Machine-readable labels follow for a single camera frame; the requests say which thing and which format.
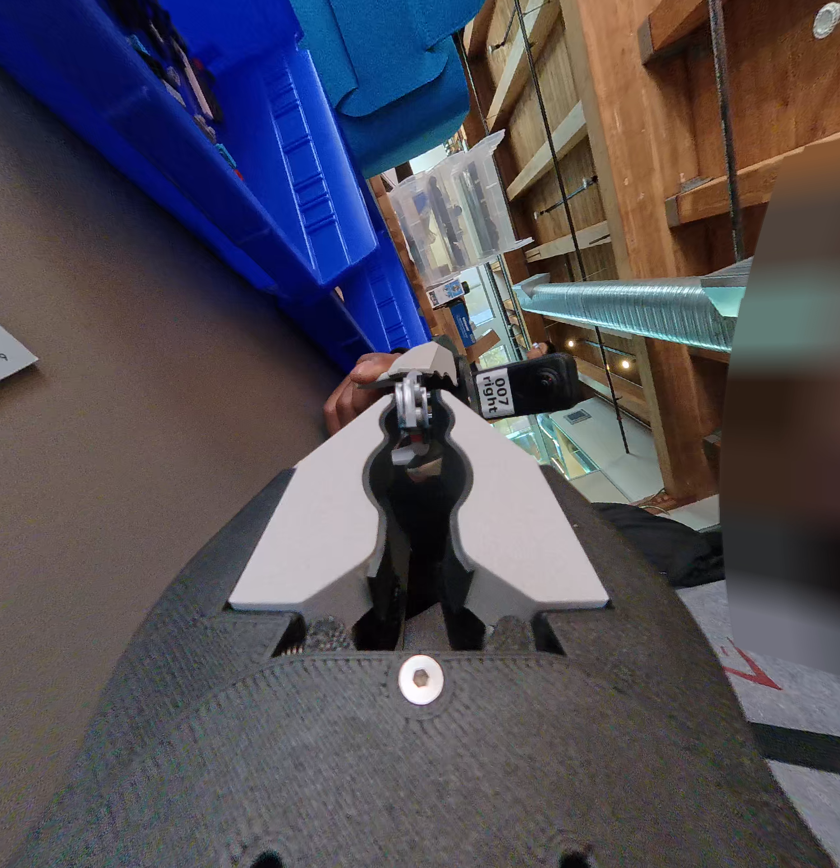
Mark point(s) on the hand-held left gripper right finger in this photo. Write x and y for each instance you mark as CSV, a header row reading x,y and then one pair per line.
x,y
521,536

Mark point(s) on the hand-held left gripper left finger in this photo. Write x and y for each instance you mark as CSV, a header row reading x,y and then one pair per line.
x,y
311,536

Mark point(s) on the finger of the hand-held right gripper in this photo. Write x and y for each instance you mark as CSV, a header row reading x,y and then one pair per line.
x,y
420,359

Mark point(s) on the grey red toy brick model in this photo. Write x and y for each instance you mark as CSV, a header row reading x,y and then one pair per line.
x,y
409,400

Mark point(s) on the person's right forearm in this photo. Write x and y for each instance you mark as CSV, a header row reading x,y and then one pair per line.
x,y
664,542

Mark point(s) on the grey-brown desk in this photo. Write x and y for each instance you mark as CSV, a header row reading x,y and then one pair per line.
x,y
155,407

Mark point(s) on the person's right hand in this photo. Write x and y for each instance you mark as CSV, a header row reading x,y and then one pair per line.
x,y
348,400

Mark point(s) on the small blue cardboard box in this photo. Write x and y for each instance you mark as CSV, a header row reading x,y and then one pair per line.
x,y
464,325

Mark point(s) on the blue plastic bin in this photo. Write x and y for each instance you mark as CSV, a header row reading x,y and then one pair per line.
x,y
291,169
386,312

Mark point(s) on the small printed cardboard box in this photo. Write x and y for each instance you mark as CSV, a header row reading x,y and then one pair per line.
x,y
447,293

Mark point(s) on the clear plastic organizer box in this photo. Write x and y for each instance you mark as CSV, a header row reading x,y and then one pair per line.
x,y
447,217

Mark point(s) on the teal plastic bin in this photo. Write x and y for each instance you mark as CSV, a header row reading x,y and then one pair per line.
x,y
392,102

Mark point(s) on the pile of mixed toy bricks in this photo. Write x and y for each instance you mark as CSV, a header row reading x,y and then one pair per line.
x,y
203,115

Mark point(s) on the brick instruction booklet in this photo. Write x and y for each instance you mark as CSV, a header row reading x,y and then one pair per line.
x,y
6,352

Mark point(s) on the silver spiral air duct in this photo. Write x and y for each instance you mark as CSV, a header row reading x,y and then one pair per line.
x,y
630,308

